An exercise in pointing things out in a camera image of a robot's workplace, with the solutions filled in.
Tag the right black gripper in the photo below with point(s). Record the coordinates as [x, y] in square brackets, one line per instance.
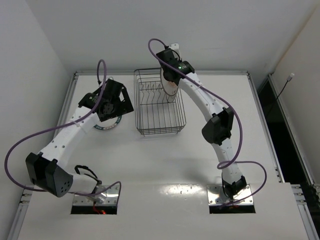
[168, 75]

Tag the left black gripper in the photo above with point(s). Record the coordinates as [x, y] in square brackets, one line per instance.
[125, 100]

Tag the orange sunburst plate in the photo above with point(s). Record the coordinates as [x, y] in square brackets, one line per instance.
[168, 86]

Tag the white plate grey flower pattern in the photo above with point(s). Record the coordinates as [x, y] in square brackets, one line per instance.
[172, 96]

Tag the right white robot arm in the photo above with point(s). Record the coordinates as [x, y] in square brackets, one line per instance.
[218, 114]

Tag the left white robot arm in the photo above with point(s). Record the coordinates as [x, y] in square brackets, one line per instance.
[47, 169]

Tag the green rimmed white plate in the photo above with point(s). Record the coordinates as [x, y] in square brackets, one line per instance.
[112, 126]

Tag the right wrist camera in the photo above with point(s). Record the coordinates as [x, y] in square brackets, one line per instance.
[185, 67]

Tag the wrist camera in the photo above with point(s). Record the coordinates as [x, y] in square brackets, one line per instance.
[185, 67]
[90, 101]

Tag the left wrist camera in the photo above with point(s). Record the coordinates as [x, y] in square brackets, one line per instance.
[90, 101]

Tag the grey wire dish rack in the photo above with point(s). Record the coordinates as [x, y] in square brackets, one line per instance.
[156, 112]

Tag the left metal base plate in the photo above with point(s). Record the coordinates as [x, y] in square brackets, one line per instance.
[108, 198]

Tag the metal base plate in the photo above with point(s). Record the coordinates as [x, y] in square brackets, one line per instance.
[108, 198]
[217, 197]

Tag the black cable white plug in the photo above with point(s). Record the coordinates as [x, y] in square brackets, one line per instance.
[288, 79]

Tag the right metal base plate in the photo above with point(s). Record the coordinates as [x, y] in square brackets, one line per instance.
[217, 197]

